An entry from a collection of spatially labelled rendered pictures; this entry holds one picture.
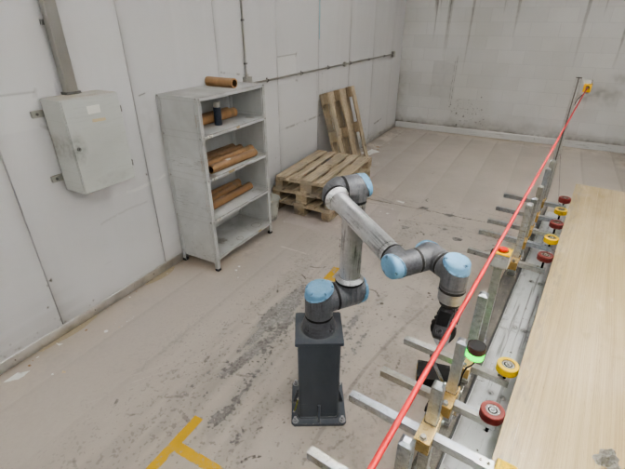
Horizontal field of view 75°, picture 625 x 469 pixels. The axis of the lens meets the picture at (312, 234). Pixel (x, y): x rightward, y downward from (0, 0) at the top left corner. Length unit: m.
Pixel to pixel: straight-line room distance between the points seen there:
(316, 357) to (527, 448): 1.11
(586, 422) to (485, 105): 7.64
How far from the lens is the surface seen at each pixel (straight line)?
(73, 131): 3.00
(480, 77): 8.88
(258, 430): 2.61
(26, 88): 3.13
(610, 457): 1.66
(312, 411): 2.58
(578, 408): 1.78
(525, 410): 1.68
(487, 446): 1.91
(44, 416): 3.09
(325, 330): 2.19
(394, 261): 1.41
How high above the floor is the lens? 2.09
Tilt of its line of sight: 28 degrees down
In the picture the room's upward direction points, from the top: straight up
